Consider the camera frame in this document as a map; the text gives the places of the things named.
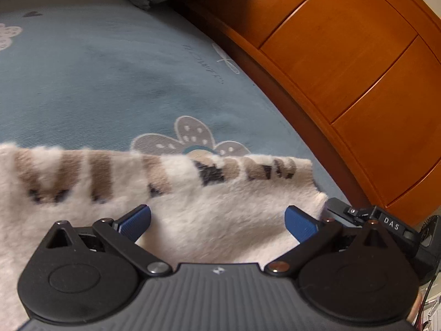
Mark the cream fuzzy sweater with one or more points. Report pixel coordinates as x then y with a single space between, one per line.
206 210

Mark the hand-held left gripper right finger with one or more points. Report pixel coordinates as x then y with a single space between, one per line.
299 222

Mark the wooden headboard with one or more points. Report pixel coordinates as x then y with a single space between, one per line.
344 58

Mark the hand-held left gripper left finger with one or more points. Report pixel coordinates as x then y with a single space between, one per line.
136 220

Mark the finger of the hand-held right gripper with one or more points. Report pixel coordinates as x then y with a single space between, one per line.
339 213

